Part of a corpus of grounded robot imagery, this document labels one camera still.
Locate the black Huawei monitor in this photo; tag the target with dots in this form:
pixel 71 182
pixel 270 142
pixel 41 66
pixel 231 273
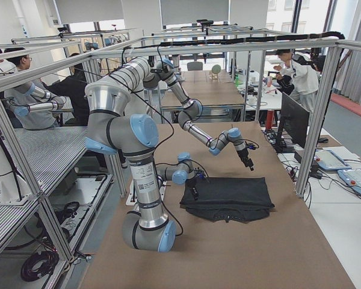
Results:
pixel 294 120

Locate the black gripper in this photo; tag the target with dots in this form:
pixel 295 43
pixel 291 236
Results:
pixel 244 157
pixel 193 186

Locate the blue teach pendant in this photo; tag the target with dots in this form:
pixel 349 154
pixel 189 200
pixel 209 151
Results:
pixel 352 178
pixel 329 161

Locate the black printed t-shirt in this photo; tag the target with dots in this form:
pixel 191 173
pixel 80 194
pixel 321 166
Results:
pixel 237 199

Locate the standing person white jacket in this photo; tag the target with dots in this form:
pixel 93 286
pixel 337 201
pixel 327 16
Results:
pixel 304 78

